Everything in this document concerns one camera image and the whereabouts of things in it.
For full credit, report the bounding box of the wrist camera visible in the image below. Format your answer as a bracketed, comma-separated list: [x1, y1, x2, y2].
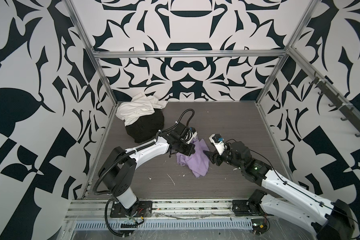
[209, 134, 227, 156]
[175, 123, 198, 144]

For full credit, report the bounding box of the white perforated cable duct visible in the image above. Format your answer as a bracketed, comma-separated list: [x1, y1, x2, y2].
[68, 218, 254, 232]

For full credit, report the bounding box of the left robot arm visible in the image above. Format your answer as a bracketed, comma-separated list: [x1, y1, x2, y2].
[92, 128, 198, 213]

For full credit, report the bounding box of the black cloth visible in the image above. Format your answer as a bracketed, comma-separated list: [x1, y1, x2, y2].
[125, 109, 165, 144]

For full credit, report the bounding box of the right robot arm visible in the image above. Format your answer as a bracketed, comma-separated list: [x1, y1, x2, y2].
[205, 134, 356, 240]

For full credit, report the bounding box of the aluminium front rail frame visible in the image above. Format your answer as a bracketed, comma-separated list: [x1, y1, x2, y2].
[59, 197, 289, 221]

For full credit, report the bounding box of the black wall hook rack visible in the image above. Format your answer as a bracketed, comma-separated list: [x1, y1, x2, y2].
[310, 71, 360, 138]

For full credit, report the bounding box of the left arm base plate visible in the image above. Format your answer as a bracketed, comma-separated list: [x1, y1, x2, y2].
[110, 201, 153, 218]

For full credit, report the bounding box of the small electronics board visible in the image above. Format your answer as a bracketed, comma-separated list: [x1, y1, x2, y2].
[251, 218, 270, 236]

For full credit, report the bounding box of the black corrugated cable conduit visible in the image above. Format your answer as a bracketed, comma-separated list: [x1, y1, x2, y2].
[91, 108, 196, 238]

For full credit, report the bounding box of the white cloth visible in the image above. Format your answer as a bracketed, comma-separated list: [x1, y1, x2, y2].
[116, 93, 168, 126]

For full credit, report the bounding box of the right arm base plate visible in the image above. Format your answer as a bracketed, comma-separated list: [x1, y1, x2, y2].
[232, 200, 266, 217]

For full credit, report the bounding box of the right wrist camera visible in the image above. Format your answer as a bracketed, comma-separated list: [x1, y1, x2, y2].
[209, 134, 227, 156]

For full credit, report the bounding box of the purple cloth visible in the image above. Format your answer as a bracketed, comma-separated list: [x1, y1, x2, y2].
[177, 138, 210, 178]

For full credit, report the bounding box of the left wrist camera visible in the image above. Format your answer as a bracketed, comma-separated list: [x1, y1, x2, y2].
[175, 123, 198, 144]

